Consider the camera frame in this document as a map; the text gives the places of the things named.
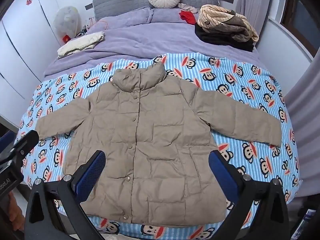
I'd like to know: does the dark bedside clutter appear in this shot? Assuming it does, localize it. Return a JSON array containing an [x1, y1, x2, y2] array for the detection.
[[77, 17, 98, 37]]

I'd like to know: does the cream folded jacket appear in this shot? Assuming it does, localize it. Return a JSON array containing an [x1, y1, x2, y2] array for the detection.
[[57, 32, 105, 57]]

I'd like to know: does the person's left hand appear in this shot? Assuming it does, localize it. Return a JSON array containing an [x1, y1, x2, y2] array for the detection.
[[7, 192, 27, 232]]

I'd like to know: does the white wardrobe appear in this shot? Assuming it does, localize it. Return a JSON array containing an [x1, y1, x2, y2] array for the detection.
[[0, 0, 95, 100]]

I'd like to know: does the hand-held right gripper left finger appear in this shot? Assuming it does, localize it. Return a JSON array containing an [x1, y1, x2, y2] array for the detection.
[[24, 150, 107, 240]]

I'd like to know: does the brown window frame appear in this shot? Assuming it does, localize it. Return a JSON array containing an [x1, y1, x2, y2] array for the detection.
[[280, 0, 320, 58]]

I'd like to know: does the small grey-beige garment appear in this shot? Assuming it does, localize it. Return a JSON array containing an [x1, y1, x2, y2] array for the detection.
[[178, 2, 200, 14]]

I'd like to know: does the pile of brown clothes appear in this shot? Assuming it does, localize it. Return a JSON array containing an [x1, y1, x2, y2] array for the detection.
[[197, 4, 259, 42]]

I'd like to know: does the purple pillow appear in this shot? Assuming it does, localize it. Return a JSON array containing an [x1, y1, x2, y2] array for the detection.
[[146, 7, 200, 25]]

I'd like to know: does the brown fleece garment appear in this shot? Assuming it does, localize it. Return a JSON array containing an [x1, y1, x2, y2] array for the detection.
[[207, 10, 253, 43]]

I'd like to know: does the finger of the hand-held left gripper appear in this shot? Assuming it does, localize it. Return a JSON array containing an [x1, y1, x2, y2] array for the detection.
[[0, 131, 16, 157], [10, 129, 40, 160]]

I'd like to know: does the grey quilted headboard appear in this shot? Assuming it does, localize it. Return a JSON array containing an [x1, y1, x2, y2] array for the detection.
[[85, 0, 234, 22]]

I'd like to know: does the beige puffer jacket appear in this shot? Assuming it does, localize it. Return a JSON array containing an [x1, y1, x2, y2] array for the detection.
[[35, 62, 282, 223]]

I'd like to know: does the blue printed box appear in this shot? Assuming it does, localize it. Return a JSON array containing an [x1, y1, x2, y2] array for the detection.
[[297, 209, 317, 240]]

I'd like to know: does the red cloth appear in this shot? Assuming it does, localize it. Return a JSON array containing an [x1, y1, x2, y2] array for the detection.
[[179, 10, 197, 25]]

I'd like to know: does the purple duvet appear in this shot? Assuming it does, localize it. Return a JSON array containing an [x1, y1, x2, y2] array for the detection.
[[44, 7, 259, 78]]

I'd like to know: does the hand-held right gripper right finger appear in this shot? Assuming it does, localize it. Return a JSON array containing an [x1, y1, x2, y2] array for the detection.
[[208, 149, 293, 240]]

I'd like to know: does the fan under white cover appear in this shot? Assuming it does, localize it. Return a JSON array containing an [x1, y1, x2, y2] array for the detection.
[[53, 6, 80, 40]]

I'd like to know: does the striped monkey printed blanket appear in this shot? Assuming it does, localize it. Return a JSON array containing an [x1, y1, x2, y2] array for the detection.
[[14, 52, 300, 240]]

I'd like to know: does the grey curtain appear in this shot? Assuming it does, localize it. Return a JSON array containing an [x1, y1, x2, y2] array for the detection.
[[244, 0, 270, 24]]

